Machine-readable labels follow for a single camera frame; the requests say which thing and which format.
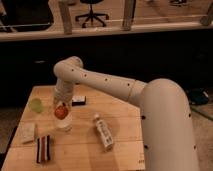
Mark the green cup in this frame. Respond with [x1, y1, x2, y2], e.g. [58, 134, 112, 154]
[28, 98, 43, 113]

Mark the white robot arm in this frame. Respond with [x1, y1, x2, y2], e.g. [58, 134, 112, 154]
[53, 56, 200, 171]

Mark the white plastic bottle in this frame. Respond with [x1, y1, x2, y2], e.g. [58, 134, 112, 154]
[94, 114, 114, 150]

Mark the beige sponge block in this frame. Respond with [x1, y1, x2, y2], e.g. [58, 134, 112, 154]
[20, 123, 36, 143]

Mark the dark blue floor device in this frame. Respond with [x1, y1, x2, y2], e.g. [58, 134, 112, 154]
[186, 89, 210, 105]

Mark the black white small box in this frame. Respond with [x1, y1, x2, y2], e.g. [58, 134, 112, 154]
[72, 96, 86, 106]

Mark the black office chair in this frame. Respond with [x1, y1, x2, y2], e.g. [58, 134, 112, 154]
[75, 0, 109, 28]

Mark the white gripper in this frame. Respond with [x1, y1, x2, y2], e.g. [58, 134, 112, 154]
[53, 88, 73, 117]

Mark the wooden railing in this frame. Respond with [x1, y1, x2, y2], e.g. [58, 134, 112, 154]
[0, 0, 213, 41]

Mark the red apple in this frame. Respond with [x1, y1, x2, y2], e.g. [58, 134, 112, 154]
[54, 106, 68, 120]

